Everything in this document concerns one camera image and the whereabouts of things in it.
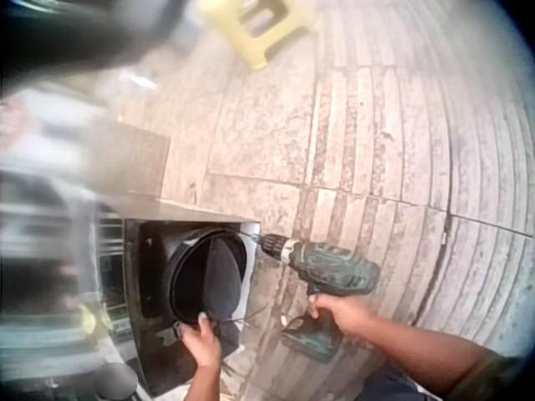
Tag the person's left hand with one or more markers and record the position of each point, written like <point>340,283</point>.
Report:
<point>205,346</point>

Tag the person's right hand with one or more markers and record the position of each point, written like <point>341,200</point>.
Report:
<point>344,315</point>

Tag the person's right fingers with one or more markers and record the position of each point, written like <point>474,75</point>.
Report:
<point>317,304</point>

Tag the black round duct collar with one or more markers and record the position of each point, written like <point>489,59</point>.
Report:
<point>209,275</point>

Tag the person's legs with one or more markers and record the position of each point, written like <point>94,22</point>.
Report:
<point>393,386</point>

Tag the metal fan housing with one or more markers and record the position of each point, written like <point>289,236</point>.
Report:
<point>146,259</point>

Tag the brown cardboard box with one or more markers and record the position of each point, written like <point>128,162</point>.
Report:
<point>129,160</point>

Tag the cluttered metal rack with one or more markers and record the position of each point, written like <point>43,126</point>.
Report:
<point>46,250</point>

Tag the yellow plastic stool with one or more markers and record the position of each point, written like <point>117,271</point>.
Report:
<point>259,29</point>

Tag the large black blurred object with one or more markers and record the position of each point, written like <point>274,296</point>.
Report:
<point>83,37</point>

